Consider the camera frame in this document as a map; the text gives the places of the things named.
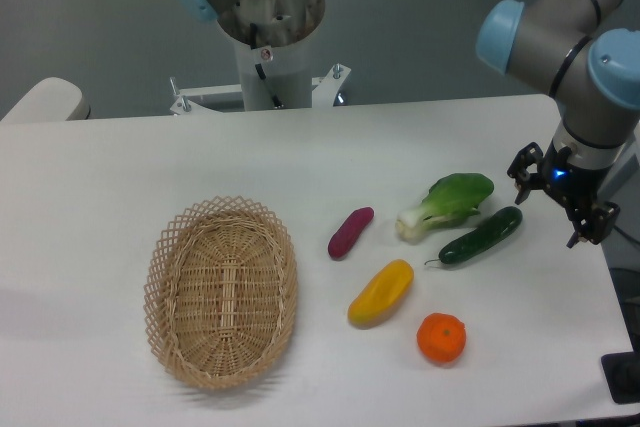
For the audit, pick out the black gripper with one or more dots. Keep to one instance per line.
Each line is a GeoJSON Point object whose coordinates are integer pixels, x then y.
{"type": "Point", "coordinates": [571, 186]}

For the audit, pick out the green cucumber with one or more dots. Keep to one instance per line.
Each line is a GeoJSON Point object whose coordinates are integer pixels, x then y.
{"type": "Point", "coordinates": [488, 234]}

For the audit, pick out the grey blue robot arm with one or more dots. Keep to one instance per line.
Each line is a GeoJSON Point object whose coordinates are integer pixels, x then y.
{"type": "Point", "coordinates": [554, 46]}

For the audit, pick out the green bok choy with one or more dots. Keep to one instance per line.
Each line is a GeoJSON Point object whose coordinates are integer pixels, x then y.
{"type": "Point", "coordinates": [449, 203]}

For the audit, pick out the black clamp at table edge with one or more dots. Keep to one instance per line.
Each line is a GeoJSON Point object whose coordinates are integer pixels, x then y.
{"type": "Point", "coordinates": [621, 371]}

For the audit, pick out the orange tangerine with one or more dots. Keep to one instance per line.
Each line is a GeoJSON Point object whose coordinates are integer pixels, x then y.
{"type": "Point", "coordinates": [441, 338]}

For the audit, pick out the purple sweet potato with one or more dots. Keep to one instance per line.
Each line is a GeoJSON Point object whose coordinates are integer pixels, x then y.
{"type": "Point", "coordinates": [346, 236]}

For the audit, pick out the yellow mango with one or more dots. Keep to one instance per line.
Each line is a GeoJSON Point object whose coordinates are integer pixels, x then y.
{"type": "Point", "coordinates": [382, 295]}

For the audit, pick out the woven wicker basket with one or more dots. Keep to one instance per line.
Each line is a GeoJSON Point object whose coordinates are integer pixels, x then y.
{"type": "Point", "coordinates": [220, 298]}

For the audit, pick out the white chair armrest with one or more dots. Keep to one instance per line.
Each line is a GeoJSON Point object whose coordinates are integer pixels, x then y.
{"type": "Point", "coordinates": [50, 100]}

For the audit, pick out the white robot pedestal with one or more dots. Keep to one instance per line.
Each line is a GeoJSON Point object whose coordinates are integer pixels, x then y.
{"type": "Point", "coordinates": [271, 41]}

